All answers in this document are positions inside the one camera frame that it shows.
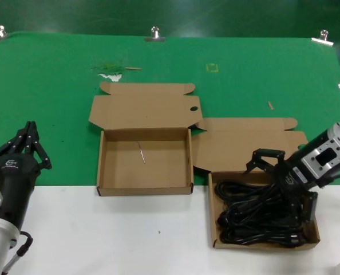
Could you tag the thin metal rod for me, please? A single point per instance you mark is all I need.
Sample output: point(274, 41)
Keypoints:
point(141, 153)

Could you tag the brown cardboard mailer box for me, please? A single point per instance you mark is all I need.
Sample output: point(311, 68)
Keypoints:
point(230, 143)
point(158, 169)

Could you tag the thin wooden stick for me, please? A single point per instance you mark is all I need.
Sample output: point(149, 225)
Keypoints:
point(133, 68)

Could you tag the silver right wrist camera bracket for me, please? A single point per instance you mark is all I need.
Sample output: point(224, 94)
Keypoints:
point(310, 160)

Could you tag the small wooden chip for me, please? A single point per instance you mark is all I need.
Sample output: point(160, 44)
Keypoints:
point(270, 105)

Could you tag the white paper scrap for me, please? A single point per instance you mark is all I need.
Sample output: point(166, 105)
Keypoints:
point(110, 76)

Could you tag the green shredded scraps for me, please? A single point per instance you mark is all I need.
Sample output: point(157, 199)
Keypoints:
point(108, 68)

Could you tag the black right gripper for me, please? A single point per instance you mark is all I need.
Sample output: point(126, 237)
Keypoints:
point(287, 180)

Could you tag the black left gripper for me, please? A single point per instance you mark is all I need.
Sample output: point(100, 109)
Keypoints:
point(15, 183)

